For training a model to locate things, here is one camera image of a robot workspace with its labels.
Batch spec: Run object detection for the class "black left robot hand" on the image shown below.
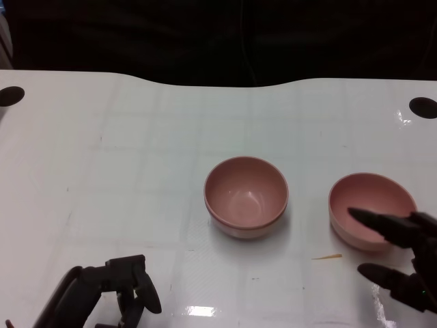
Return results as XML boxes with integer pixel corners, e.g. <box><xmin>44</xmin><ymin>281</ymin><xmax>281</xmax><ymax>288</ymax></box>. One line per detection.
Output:
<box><xmin>32</xmin><ymin>254</ymin><xmax>163</xmax><ymax>328</ymax></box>

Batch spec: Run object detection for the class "black table cable grommet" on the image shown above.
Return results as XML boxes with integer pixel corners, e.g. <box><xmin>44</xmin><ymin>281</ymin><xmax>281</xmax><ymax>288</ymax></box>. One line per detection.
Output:
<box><xmin>408</xmin><ymin>96</ymin><xmax>437</xmax><ymax>120</ymax></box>
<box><xmin>0</xmin><ymin>86</ymin><xmax>25</xmax><ymax>107</ymax></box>

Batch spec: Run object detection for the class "thin black hanging cable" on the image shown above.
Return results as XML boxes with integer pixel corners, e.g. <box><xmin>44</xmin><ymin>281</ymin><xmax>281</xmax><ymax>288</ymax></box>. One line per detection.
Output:
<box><xmin>238</xmin><ymin>0</ymin><xmax>257</xmax><ymax>86</ymax></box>

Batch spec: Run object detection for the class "pink plastic bowl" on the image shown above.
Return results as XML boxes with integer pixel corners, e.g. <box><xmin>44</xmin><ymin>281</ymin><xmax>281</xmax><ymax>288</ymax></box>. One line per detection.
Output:
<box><xmin>203</xmin><ymin>156</ymin><xmax>290</xmax><ymax>229</ymax></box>
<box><xmin>206</xmin><ymin>206</ymin><xmax>287</xmax><ymax>241</ymax></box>
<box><xmin>328</xmin><ymin>172</ymin><xmax>418</xmax><ymax>253</ymax></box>

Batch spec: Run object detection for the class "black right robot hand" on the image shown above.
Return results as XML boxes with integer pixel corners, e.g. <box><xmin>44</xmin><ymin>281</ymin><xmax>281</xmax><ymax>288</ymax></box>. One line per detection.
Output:
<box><xmin>347</xmin><ymin>207</ymin><xmax>437</xmax><ymax>314</ymax></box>

